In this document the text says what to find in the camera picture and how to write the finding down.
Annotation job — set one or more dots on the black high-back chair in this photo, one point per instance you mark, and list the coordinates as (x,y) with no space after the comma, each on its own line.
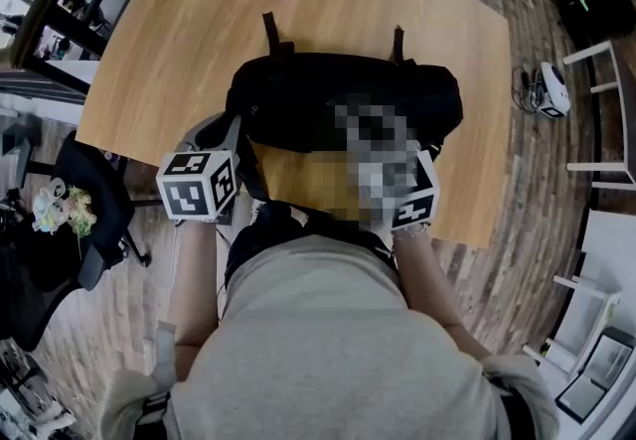
(606,16)

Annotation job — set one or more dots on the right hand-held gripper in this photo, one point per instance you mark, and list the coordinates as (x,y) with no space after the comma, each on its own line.
(417,212)

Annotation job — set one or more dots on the black backpack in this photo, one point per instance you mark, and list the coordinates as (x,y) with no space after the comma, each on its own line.
(298,100)

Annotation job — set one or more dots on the person's black trousers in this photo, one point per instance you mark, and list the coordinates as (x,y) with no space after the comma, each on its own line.
(258,239)

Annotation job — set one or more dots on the white round floor device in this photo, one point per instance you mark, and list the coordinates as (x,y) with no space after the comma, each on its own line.
(554,90)

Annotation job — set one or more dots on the person's right forearm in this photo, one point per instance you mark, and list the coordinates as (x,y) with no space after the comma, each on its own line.
(427,284)

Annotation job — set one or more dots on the wooden table with white legs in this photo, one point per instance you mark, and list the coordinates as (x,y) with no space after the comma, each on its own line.
(174,55)

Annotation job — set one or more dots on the person's grey shirt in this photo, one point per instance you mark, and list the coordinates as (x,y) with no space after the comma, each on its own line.
(338,353)

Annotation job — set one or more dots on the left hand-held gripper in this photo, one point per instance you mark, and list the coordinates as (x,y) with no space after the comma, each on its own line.
(189,194)

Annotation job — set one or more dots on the black metal railing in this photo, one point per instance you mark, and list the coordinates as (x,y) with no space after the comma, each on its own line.
(54,16)

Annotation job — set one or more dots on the dark table with white legs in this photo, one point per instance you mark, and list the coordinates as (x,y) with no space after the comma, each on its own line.
(621,120)

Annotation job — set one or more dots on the black office chair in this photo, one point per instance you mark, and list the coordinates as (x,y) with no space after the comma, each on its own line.
(30,269)

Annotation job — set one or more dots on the pastel flower bouquet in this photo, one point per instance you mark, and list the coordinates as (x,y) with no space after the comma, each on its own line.
(74,212)

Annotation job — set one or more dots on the person's left forearm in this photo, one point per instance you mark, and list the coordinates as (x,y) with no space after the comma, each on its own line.
(191,289)

